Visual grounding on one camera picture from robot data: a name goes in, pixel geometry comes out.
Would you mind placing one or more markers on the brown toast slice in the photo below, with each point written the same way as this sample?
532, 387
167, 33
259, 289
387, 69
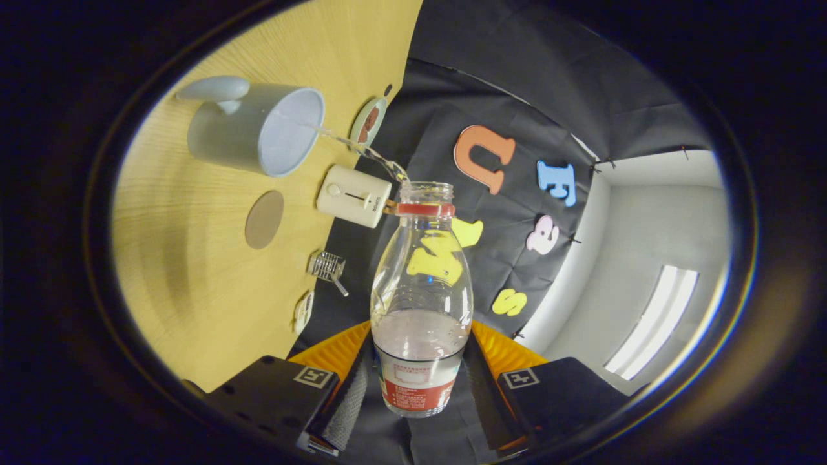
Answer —
389, 206

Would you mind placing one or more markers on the cream toaster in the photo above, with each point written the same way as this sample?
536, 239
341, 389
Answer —
352, 194

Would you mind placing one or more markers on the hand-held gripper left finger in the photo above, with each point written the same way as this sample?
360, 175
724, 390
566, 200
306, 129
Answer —
345, 407

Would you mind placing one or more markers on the brown food piece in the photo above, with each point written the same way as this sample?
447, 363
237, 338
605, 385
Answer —
364, 132
373, 116

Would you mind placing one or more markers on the clear plastic juice bottle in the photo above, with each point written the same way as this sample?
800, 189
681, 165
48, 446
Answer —
420, 381

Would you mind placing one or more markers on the small white remote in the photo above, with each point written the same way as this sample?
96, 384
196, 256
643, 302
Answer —
303, 313

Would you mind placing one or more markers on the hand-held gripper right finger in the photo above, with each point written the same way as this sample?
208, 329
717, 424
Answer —
484, 403

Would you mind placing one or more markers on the round brown coaster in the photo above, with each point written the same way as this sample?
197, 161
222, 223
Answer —
264, 219

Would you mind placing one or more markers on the wooden table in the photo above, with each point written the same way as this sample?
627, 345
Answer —
207, 290

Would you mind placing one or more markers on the ceiling light panel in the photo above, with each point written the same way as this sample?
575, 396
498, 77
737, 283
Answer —
652, 323

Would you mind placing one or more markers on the pale grey cup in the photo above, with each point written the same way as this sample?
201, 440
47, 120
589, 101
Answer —
226, 135

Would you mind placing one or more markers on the pale round plate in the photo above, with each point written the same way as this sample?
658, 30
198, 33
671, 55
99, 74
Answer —
362, 139

